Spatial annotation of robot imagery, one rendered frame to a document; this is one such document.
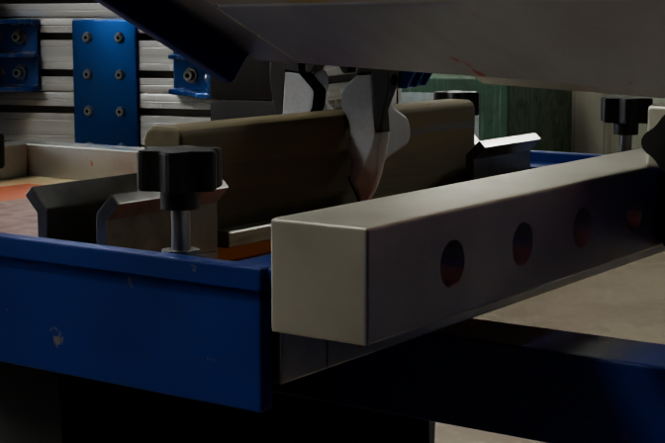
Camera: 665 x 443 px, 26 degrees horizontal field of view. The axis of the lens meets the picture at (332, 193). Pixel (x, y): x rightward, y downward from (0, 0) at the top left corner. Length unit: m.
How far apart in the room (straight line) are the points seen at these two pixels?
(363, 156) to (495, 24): 0.67
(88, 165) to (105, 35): 0.29
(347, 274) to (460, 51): 0.24
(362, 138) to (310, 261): 0.39
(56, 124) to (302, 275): 1.22
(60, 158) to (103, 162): 0.06
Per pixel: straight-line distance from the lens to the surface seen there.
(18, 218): 1.26
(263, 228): 0.91
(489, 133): 7.83
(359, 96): 0.99
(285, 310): 0.62
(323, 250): 0.60
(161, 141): 0.87
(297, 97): 1.02
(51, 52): 1.81
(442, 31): 0.36
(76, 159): 1.53
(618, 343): 0.94
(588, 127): 9.71
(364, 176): 1.00
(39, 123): 1.83
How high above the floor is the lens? 1.13
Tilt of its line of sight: 7 degrees down
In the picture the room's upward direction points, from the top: straight up
